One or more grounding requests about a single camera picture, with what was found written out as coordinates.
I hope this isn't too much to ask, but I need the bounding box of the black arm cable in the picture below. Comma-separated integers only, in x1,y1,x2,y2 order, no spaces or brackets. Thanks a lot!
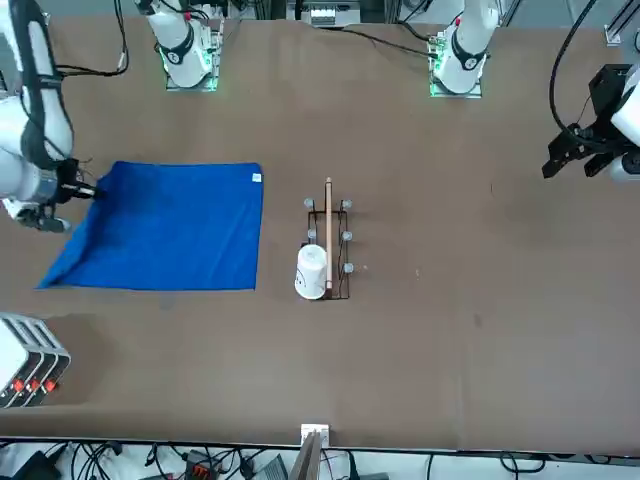
548,0,604,132
49,0,132,79

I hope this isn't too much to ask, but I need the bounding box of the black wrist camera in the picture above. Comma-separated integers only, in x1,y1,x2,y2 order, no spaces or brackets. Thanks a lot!
17,202,72,235

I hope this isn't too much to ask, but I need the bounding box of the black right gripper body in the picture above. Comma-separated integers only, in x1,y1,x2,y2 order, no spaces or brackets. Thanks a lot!
54,158,81,205

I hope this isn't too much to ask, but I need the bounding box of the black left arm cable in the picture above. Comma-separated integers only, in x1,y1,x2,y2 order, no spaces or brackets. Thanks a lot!
548,0,604,132

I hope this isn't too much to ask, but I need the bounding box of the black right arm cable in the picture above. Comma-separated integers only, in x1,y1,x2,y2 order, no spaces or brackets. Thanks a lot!
49,0,132,79

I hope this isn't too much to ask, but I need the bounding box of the large black power brick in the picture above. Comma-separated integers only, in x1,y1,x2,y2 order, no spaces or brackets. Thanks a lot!
7,449,60,480

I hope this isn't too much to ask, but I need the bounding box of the black wire wooden cup rack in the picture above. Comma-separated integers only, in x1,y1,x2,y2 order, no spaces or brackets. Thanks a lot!
303,176,355,302

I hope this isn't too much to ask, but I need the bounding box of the aluminium profile post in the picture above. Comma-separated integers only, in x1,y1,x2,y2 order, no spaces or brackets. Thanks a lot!
292,422,332,480
602,0,640,47

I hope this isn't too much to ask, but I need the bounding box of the white stacked drawer box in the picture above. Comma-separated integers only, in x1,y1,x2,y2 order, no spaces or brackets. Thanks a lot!
0,312,72,410

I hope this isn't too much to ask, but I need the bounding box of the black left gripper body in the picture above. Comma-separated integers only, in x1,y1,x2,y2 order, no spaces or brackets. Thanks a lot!
589,63,635,144

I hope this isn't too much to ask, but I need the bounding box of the white power strip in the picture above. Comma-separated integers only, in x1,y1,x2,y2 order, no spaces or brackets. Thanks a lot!
306,3,337,29

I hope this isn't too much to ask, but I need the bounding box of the red black electronic module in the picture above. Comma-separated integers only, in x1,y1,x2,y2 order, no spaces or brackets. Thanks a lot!
183,449,217,477

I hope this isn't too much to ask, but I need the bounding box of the blue towel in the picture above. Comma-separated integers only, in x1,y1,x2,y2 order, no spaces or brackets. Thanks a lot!
34,160,265,292

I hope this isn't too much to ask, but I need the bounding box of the white smiley face cup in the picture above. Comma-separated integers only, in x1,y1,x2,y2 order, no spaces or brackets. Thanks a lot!
292,243,330,301

